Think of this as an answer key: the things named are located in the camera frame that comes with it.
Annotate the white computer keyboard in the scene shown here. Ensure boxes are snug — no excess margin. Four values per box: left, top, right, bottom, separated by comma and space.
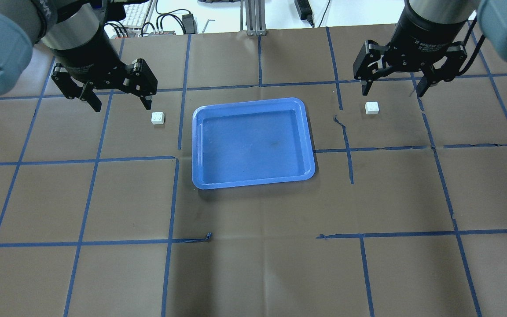
121, 0, 156, 31

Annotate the aluminium frame post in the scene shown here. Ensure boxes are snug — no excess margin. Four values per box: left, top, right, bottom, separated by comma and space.
241, 0, 267, 36

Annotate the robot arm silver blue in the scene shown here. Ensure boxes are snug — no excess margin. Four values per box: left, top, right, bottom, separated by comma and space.
353, 0, 507, 97
0, 0, 158, 112

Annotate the black power adapter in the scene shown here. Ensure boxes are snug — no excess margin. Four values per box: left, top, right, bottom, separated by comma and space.
181, 13, 197, 34

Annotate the white block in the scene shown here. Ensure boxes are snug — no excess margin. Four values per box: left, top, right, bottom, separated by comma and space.
364, 102, 380, 116
151, 112, 165, 125

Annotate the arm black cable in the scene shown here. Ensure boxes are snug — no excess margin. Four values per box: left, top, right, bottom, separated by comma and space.
456, 20, 487, 75

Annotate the blue plastic tray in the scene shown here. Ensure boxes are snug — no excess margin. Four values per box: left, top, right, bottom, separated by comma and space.
191, 98, 316, 189

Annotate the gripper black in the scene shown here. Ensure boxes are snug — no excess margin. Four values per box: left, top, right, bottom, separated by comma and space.
51, 27, 158, 113
353, 10, 467, 98

